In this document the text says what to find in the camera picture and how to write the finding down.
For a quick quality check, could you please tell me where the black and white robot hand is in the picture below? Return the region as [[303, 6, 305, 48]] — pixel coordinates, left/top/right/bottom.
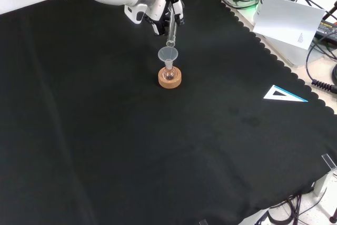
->
[[124, 0, 185, 36]]

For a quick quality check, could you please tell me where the clear glass graduated cylinder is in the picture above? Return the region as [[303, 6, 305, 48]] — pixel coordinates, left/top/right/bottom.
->
[[165, 1, 178, 48]]

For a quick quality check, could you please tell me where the clear round-bottom flask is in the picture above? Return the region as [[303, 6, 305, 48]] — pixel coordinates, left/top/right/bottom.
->
[[162, 61, 177, 81]]

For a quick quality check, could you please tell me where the clear plastic funnel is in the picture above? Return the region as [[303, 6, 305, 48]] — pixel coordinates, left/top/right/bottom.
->
[[157, 46, 180, 64]]

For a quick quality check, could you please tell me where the pale white board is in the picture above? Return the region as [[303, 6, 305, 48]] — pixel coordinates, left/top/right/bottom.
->
[[252, 0, 326, 51]]

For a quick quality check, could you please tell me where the black bench cloth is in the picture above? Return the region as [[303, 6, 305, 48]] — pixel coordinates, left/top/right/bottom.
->
[[0, 0, 337, 225]]

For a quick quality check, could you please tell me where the white triangle ruler blue edge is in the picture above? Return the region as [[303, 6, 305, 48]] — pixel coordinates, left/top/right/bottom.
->
[[263, 84, 309, 103]]

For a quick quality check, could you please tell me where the black power adapter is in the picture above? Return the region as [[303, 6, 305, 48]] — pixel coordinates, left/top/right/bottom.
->
[[314, 20, 337, 43]]

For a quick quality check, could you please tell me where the clear tape strip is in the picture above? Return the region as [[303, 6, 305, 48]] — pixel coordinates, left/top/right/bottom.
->
[[321, 153, 337, 171]]

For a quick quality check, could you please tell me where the brown cork ring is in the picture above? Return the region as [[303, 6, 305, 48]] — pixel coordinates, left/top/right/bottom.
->
[[157, 66, 183, 89]]

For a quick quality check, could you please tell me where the black coiled cable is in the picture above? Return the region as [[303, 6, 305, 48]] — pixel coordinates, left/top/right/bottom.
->
[[311, 79, 337, 92]]

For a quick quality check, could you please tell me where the black cable bundle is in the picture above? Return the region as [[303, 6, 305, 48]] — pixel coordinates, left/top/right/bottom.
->
[[252, 194, 318, 225]]

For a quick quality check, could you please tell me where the white metal bracket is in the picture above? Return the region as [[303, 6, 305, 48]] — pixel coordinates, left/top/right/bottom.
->
[[312, 169, 337, 197]]

